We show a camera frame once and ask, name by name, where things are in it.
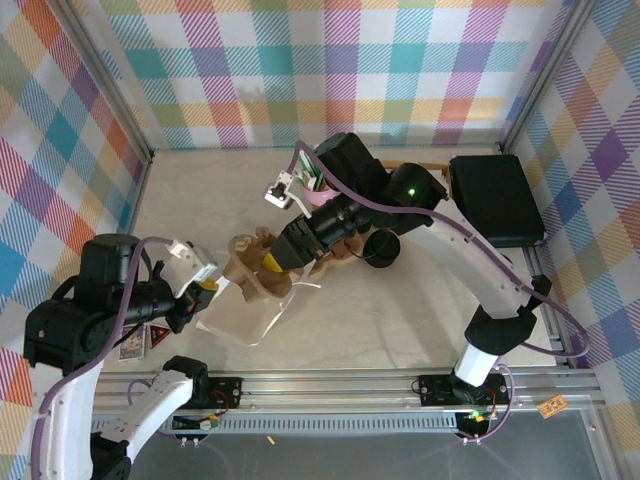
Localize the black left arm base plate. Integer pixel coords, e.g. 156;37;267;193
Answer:
204;375;245;411

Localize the aluminium frame rail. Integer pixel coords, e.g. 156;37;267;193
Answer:
52;369;609;416

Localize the stack of black cup lids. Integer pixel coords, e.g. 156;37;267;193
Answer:
363;230;403;270

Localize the grey slotted cable duct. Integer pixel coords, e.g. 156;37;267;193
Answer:
129;413;459;435

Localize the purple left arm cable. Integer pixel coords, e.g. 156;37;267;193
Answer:
30;235;231;480

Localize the white smiley print paper bag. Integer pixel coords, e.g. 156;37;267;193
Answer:
197;267;321;347

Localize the brown cardboard cup carrier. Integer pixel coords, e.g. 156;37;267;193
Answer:
221;227;296;305

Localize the black cable connector module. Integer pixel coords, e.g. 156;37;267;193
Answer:
172;413;222;432
457;409;494;435

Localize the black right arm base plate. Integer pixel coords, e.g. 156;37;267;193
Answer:
417;372;511;407

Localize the yellow purple picture card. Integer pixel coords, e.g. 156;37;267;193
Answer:
118;322;147;360

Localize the box of white napkins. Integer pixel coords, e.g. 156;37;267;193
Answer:
382;158;454;199

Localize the black flat box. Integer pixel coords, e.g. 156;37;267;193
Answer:
449;154;547;249

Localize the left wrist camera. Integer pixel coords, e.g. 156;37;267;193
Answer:
159;239;220;300

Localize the grey metal base panel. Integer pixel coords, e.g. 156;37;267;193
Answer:
124;429;616;480

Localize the aluminium frame post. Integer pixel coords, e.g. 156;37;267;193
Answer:
57;0;155;164
497;0;601;154

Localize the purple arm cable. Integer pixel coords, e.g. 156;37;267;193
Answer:
289;140;590;444
30;235;231;480

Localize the red triangle sticker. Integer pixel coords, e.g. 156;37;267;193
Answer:
145;323;169;349

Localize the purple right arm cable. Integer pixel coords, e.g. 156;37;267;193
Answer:
289;140;590;444

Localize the orange tag sticker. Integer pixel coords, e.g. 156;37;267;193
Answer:
538;394;566;417

